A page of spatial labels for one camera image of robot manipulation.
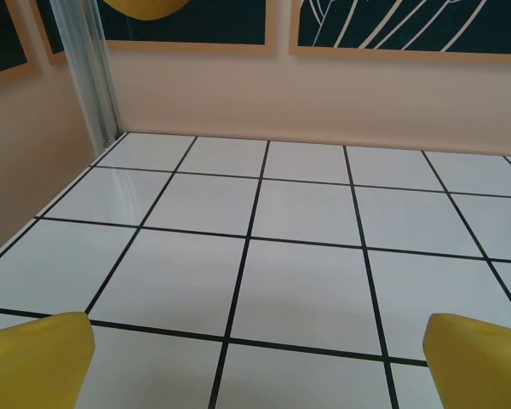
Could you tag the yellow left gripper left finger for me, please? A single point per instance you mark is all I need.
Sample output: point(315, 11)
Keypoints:
point(30, 362)

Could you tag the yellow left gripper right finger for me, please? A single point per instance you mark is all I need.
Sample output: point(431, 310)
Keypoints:
point(481, 366)

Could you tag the aluminium frame post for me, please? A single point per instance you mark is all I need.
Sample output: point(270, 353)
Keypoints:
point(89, 85)

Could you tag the wall panel with yellow oval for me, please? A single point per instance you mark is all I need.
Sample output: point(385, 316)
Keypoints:
point(196, 25)

